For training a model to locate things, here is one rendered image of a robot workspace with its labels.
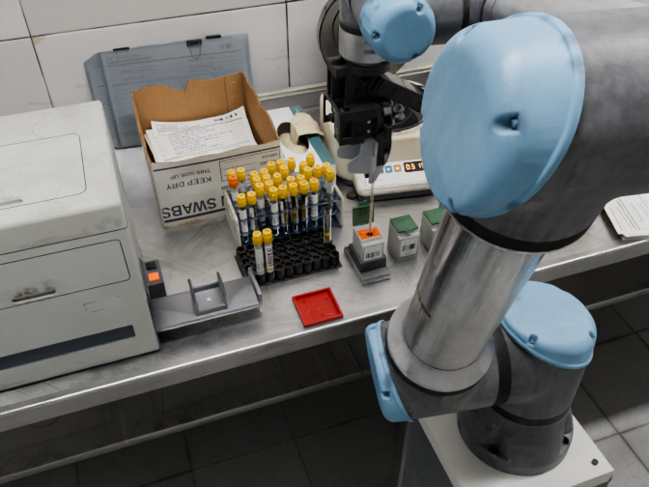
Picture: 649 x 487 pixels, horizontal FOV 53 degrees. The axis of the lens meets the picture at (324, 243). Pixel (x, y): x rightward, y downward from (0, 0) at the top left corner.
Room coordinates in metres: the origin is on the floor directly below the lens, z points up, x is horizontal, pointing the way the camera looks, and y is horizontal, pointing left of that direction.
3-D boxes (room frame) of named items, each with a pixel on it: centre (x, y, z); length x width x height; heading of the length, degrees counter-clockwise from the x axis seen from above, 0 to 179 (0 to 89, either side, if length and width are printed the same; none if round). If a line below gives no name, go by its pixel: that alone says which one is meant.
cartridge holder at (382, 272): (0.84, -0.08, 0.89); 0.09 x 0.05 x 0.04; 19
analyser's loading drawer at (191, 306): (0.71, 0.21, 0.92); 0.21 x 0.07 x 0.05; 109
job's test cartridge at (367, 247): (0.84, -0.08, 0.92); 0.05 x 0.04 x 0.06; 19
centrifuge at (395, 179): (1.17, -0.12, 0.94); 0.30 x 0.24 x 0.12; 10
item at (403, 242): (0.87, -0.14, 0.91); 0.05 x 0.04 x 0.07; 19
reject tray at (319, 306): (0.74, 0.01, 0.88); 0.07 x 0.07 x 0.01; 19
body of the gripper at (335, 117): (0.83, -0.05, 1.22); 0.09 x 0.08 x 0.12; 109
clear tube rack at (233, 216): (0.96, 0.08, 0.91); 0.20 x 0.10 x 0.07; 109
